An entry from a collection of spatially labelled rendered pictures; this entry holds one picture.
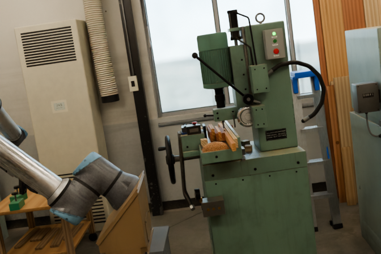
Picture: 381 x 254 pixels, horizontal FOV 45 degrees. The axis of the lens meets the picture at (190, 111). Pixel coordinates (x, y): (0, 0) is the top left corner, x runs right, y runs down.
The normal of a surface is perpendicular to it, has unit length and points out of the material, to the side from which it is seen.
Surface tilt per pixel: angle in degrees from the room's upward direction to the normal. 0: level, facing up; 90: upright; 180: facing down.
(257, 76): 90
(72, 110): 90
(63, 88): 90
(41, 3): 90
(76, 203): 79
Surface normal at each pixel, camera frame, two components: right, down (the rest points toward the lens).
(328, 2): -0.07, 0.09
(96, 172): 0.27, -0.23
